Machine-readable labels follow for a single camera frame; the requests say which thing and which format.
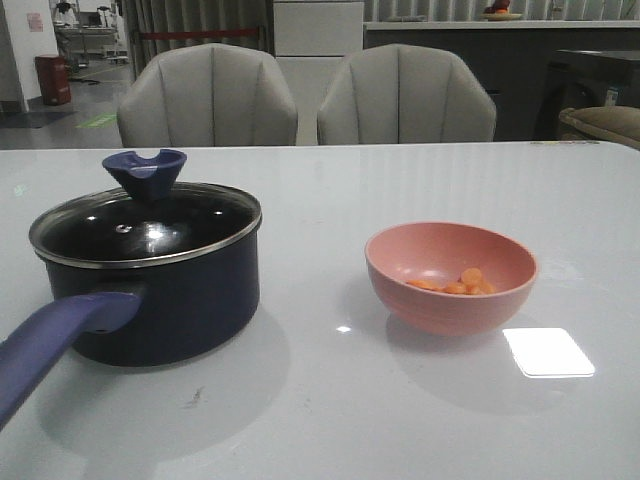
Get pink bowl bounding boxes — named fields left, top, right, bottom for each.
left=365, top=222, right=538, bottom=336

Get orange ham slices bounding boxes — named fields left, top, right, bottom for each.
left=406, top=267, right=497, bottom=296

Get dark blue saucepan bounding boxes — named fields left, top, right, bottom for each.
left=0, top=182, right=263, bottom=431

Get glass lid blue knob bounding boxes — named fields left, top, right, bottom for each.
left=29, top=149, right=262, bottom=269

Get right beige chair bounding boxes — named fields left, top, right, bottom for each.
left=317, top=44, right=497, bottom=145

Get beige chair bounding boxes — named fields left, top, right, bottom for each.
left=317, top=44, right=497, bottom=145
left=117, top=43, right=298, bottom=147

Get left beige chair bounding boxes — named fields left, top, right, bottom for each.
left=117, top=43, right=298, bottom=147

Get white drawer cabinet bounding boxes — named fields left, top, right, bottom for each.
left=273, top=1, right=364, bottom=145

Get red barrier belt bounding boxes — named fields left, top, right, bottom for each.
left=139, top=27, right=262, bottom=41

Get dark grey counter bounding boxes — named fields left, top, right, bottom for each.
left=364, top=20, right=639, bottom=141

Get fruit plate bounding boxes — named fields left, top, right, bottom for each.
left=481, top=0, right=522, bottom=21

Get black washing machine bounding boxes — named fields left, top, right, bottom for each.
left=533, top=49, right=639, bottom=140

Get red trash bin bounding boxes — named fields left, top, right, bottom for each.
left=34, top=54, right=71, bottom=106

